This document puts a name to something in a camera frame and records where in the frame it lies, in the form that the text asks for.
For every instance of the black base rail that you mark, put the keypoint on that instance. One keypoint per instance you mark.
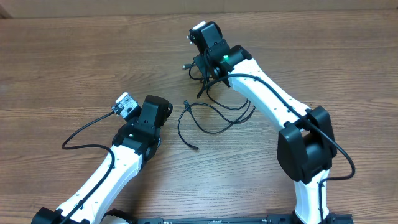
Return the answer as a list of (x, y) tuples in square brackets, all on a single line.
[(214, 220)]

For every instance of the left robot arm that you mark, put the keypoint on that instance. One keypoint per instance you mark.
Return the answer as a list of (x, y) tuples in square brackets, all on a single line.
[(133, 145)]

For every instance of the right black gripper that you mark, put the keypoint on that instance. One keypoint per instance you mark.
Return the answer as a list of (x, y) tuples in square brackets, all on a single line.
[(201, 62)]

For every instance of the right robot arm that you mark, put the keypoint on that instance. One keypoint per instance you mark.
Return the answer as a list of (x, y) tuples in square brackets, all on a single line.
[(305, 146)]

